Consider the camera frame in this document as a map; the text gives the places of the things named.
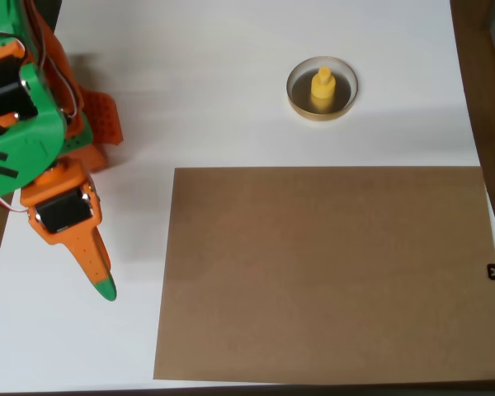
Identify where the small yellow plastic piece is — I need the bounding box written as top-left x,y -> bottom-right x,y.
310,66 -> 337,112

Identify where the round shallow metal dish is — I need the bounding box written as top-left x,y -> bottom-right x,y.
286,56 -> 360,123

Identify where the brown cardboard sheet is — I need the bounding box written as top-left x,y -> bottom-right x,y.
153,166 -> 495,381

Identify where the white gripper servo cable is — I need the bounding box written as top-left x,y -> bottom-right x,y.
0,182 -> 28,214

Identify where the white arm servo cable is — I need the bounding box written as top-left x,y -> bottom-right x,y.
24,0 -> 78,121

